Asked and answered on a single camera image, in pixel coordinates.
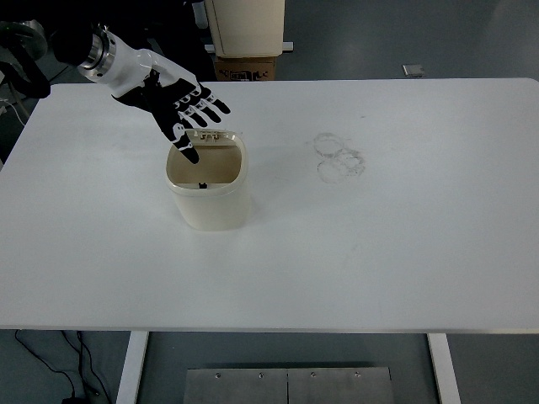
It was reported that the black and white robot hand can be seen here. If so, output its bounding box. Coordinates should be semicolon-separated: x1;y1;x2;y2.
95;40;232;166

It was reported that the cream plastic trash bin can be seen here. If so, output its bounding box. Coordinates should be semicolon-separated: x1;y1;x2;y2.
163;127;253;232

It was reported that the brown cardboard box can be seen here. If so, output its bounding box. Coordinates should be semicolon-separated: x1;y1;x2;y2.
212;55;280;82

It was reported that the white plastic cabinet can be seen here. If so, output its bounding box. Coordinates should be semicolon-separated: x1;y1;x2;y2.
203;0;287;58

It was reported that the white table leg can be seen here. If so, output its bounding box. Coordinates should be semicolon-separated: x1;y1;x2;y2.
115;332;150;404
426;333;462;404

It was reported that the black floor cable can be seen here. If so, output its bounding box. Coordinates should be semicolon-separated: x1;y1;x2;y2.
14;329;111;404

